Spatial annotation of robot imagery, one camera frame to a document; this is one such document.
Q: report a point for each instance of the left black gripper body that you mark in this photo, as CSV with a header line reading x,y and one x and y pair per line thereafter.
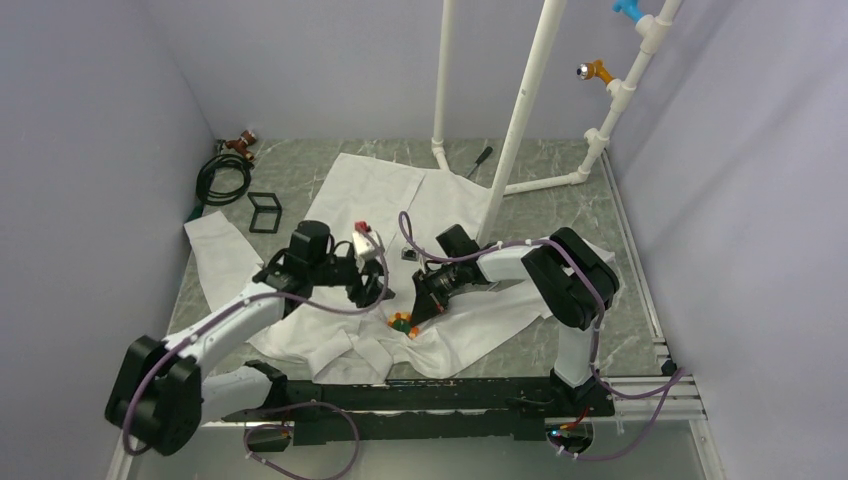
x,y
344,271

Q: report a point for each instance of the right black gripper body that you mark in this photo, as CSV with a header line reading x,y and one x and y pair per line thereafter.
x,y
436,287

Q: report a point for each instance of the orange yellow flower brooch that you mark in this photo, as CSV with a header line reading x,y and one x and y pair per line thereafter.
x,y
401,321

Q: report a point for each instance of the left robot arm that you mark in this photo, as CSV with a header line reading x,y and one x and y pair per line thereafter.
x,y
165,390

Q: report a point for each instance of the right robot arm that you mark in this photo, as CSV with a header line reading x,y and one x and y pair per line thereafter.
x,y
576,285

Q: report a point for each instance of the brown toy figure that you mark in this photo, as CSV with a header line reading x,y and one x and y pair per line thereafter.
x,y
242,144

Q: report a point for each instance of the orange hook on rack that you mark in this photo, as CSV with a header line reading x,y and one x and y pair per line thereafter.
x,y
594,69

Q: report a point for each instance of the blue hook on rack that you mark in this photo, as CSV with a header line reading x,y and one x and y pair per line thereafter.
x,y
629,8

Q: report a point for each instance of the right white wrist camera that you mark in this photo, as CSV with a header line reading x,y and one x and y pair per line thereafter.
x,y
409,254

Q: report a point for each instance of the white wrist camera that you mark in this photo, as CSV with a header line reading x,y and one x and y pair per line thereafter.
x,y
409,254
366,242

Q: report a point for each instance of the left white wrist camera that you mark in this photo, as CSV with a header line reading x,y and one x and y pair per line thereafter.
x,y
366,242

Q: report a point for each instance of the black wire frame stand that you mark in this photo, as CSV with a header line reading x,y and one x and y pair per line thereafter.
x,y
267,212

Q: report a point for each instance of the black handled screwdriver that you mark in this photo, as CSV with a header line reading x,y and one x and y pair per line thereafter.
x,y
482,157

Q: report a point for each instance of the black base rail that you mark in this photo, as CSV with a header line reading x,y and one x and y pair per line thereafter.
x,y
522,408

